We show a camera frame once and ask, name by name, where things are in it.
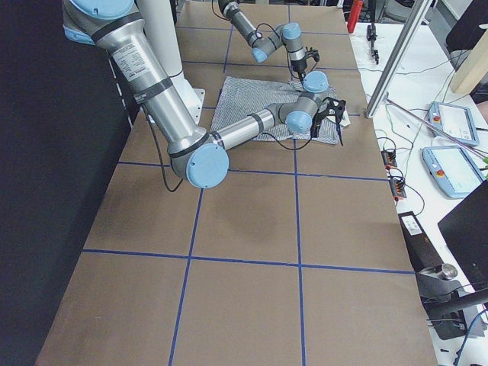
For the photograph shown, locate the black tripod stick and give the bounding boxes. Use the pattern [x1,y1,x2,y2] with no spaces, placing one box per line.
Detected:
[367,0,379,65]

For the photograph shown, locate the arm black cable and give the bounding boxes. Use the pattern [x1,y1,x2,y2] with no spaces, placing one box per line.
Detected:
[140,106,317,194]
[211,0,294,73]

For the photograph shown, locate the black box with label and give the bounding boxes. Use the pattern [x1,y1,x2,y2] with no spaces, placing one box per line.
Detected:
[398,211,444,272]

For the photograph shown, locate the orange connector block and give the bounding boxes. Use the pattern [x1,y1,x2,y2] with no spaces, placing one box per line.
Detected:
[380,149,397,169]
[390,177,406,201]

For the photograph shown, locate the teach pendant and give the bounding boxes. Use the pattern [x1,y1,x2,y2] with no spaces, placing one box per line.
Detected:
[428,101,480,146]
[422,146,485,199]

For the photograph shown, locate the near teach pendant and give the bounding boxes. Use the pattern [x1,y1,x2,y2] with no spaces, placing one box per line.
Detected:
[422,146,485,199]

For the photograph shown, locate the orange connector block far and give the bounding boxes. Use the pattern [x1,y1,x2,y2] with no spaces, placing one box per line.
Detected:
[380,149,397,169]

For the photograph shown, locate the black monitor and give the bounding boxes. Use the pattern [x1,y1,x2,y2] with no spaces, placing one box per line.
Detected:
[438,181,488,284]

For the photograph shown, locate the red cylinder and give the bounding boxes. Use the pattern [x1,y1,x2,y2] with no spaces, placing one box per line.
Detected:
[347,0,364,34]

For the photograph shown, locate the orange connector block near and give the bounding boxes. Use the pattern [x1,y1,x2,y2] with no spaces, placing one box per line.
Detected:
[390,177,406,201]

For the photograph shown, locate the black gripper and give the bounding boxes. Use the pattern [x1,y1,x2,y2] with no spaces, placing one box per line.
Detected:
[310,112,327,138]
[291,59,307,85]

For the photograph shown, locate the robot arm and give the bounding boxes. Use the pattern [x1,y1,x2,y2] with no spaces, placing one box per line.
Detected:
[63,1,333,188]
[218,1,310,82]

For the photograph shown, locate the far teach pendant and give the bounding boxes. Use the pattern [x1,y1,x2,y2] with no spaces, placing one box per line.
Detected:
[428,101,480,146]

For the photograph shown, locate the reacher grabber tool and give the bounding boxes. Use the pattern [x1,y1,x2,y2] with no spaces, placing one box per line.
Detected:
[384,97,487,163]

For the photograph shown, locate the seated person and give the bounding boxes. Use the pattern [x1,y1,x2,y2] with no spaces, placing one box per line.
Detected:
[470,82,488,121]

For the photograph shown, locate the aluminium frame post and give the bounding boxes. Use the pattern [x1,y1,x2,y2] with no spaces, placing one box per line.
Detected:
[365,0,432,118]

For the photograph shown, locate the striped polo shirt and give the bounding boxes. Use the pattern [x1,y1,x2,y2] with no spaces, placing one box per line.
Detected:
[210,76,339,145]

